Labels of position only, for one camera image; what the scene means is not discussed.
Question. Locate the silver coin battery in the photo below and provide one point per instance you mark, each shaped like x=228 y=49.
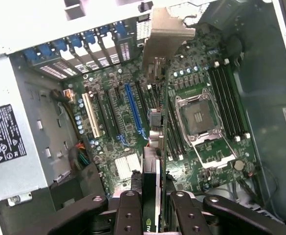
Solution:
x=238 y=165

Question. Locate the gray power supply unit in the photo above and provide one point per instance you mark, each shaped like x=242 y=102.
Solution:
x=40 y=127

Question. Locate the white expansion slot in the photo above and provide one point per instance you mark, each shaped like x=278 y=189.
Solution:
x=91 y=116

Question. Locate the black power supply label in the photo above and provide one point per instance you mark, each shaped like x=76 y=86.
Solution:
x=6 y=137

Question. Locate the CPU socket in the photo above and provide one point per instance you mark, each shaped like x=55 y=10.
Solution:
x=199 y=117

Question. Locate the black plastic shroud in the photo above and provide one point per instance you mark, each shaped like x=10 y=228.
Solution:
x=84 y=186

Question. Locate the blue expansion slot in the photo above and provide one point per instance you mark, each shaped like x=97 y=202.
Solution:
x=136 y=112

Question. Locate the black expansion slot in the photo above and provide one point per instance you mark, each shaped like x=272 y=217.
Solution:
x=104 y=115
x=140 y=94

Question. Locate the silver chipset heatsink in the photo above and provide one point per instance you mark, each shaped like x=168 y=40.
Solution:
x=125 y=166

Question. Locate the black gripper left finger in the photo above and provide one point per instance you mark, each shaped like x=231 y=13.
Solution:
x=129 y=213

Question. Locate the metal socket cover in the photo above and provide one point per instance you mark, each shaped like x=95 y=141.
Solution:
x=218 y=162

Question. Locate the green motherboard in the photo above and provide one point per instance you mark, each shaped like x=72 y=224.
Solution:
x=122 y=117

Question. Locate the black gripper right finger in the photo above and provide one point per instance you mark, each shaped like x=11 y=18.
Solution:
x=182 y=215

